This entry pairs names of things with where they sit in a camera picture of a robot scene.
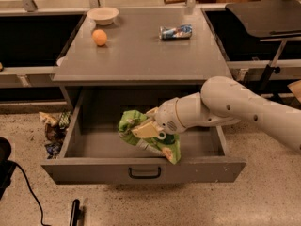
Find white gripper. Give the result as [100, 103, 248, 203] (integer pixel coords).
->
[132, 92, 239, 140]

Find green rice chip bag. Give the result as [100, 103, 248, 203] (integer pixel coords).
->
[118, 110, 181, 165]

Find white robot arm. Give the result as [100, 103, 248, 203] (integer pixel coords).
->
[132, 76, 301, 152]

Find grey open top drawer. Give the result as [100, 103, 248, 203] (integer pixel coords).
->
[42, 89, 246, 185]

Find grey cabinet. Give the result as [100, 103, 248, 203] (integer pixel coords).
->
[53, 7, 231, 86]

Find blue silver soda can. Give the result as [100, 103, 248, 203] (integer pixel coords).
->
[159, 24, 193, 40]

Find pile of snack bags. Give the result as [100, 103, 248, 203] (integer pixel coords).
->
[40, 111, 71, 159]

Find orange fruit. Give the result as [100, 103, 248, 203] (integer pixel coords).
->
[92, 29, 107, 46]

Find white bowl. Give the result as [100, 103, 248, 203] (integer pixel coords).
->
[87, 7, 119, 25]

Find black bar on floor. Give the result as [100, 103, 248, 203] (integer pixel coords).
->
[69, 199, 82, 226]

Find wooden stick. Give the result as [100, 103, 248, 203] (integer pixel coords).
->
[164, 0, 186, 4]

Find black device at left edge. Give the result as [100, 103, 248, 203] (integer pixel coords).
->
[0, 137, 16, 200]

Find black drawer handle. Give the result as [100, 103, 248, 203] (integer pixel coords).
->
[128, 167, 162, 180]

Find black cable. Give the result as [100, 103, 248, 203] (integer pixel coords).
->
[12, 162, 52, 226]

